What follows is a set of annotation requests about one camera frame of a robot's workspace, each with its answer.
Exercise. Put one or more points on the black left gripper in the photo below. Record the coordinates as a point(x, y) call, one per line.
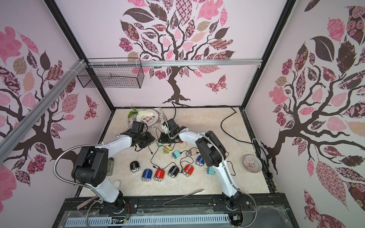
point(151, 138)

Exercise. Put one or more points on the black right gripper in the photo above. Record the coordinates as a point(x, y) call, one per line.
point(165, 137)

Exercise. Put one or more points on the teal charger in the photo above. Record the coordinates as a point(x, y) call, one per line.
point(210, 171)
point(176, 154)

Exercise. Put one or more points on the pink charger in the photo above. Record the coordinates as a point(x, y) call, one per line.
point(193, 151)

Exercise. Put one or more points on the black shaver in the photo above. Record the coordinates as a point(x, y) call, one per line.
point(174, 171)
point(134, 167)

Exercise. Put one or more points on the blue shaver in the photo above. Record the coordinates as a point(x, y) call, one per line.
point(147, 175)
point(200, 161)

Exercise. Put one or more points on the red shaver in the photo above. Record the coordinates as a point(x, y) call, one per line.
point(188, 170)
point(159, 175)

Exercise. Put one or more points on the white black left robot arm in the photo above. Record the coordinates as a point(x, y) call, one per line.
point(90, 168)

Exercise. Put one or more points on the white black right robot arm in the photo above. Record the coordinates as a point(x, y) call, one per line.
point(213, 153)

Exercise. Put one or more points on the floral placemat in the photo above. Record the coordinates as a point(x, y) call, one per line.
point(158, 125)

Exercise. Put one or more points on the white power strip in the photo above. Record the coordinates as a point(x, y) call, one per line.
point(182, 145)

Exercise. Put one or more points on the white patterned plate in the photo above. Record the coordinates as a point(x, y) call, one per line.
point(149, 121)

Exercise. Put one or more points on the white flower with leaves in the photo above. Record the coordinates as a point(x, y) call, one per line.
point(142, 113)

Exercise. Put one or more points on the glass spice jar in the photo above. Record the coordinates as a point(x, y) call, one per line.
point(110, 166)

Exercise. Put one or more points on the pink glass dish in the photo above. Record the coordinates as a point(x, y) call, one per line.
point(252, 163)

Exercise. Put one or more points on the black wire basket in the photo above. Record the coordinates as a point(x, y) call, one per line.
point(112, 73)

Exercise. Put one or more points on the aluminium rail back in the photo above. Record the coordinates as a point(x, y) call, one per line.
point(179, 63)

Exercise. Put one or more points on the aluminium rail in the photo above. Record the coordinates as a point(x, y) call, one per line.
point(179, 63)
point(16, 135)

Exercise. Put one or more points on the white slotted cable duct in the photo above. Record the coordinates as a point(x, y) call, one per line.
point(157, 221)

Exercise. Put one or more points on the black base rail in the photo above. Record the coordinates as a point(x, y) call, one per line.
point(215, 202)

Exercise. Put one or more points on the aluminium rail left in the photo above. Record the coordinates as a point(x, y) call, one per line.
point(16, 135)

